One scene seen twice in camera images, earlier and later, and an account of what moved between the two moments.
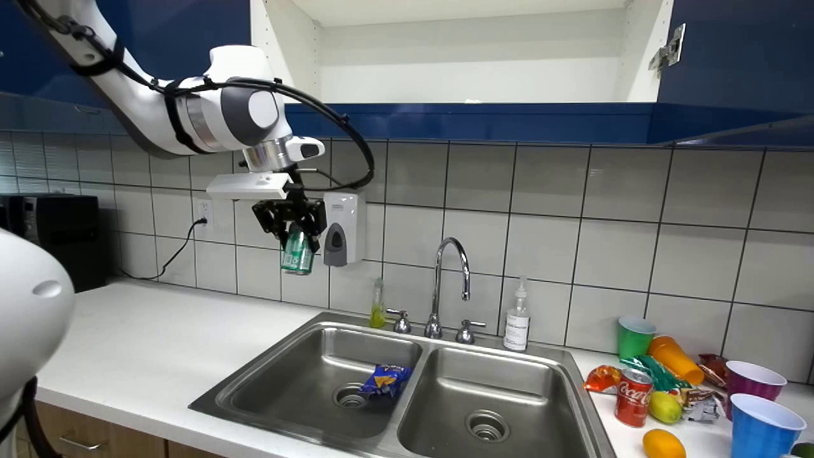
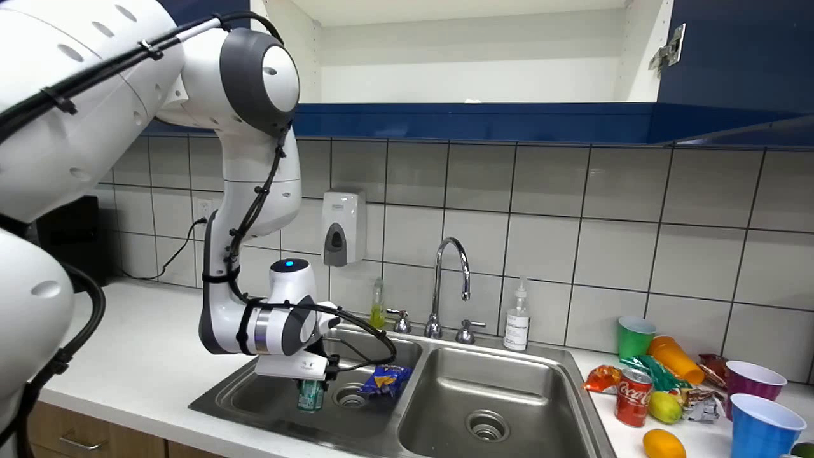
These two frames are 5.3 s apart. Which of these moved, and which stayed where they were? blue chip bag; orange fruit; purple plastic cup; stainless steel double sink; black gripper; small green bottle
Moved: small green bottle; black gripper
Stayed: blue chip bag; purple plastic cup; orange fruit; stainless steel double sink
